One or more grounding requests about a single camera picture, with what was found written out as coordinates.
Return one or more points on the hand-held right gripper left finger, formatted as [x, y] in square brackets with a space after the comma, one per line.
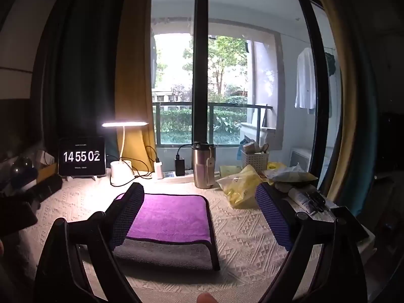
[126, 214]

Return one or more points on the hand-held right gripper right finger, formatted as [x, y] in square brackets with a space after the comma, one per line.
[274, 217]

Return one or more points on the purple and grey towel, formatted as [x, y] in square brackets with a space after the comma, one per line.
[170, 217]

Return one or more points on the white textured tablecloth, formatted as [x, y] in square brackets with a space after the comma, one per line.
[246, 233]

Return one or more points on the white tube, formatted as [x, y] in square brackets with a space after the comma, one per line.
[299, 197]

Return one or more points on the white plastic bag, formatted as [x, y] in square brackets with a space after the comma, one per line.
[288, 175]

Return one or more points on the yellow plastic bag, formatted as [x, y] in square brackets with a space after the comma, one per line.
[241, 186]

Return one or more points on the white desk lamp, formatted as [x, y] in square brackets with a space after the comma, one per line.
[121, 164]

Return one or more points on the white charger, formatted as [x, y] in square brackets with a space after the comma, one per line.
[158, 170]

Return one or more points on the white power strip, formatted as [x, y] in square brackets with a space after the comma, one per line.
[170, 174]

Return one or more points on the white storage basket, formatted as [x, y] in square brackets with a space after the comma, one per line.
[254, 161]

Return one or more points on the black power bank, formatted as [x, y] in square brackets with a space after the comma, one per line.
[180, 165]

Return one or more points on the tablet with clock display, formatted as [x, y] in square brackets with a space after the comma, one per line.
[81, 157]

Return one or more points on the stainless steel tumbler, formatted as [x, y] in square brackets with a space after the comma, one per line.
[203, 167]

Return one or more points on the dark round object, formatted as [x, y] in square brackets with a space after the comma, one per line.
[22, 167]

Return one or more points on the yellow curtain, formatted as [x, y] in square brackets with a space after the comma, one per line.
[134, 79]

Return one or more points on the white hanging shirt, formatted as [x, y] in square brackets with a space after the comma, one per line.
[305, 82]

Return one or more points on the dark green curtain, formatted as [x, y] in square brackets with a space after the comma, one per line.
[79, 60]

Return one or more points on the black window frame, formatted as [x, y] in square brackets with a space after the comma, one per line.
[199, 60]

